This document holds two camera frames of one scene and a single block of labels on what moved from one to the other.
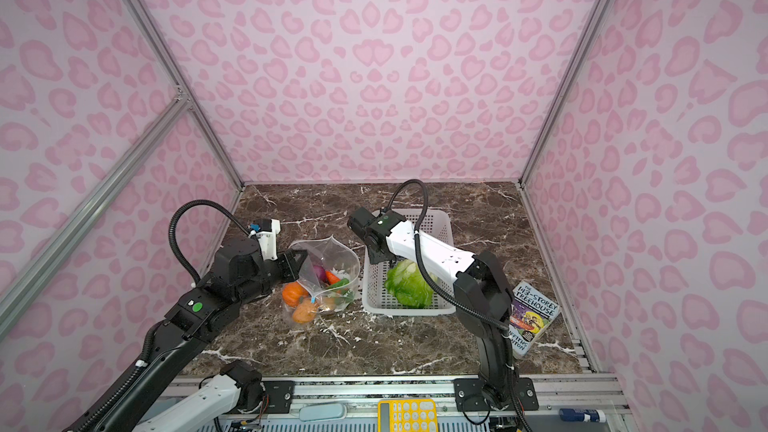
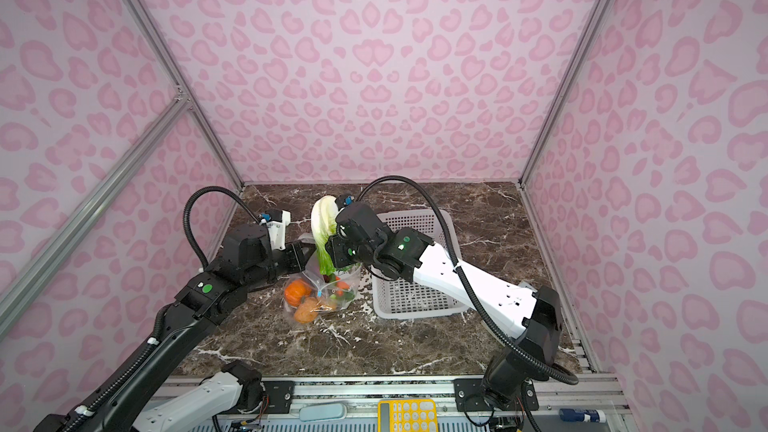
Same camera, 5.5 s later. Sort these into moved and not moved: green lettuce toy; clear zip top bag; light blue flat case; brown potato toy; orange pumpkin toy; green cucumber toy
Moved: green lettuce toy; green cucumber toy
Not moved: orange pumpkin toy; clear zip top bag; brown potato toy; light blue flat case
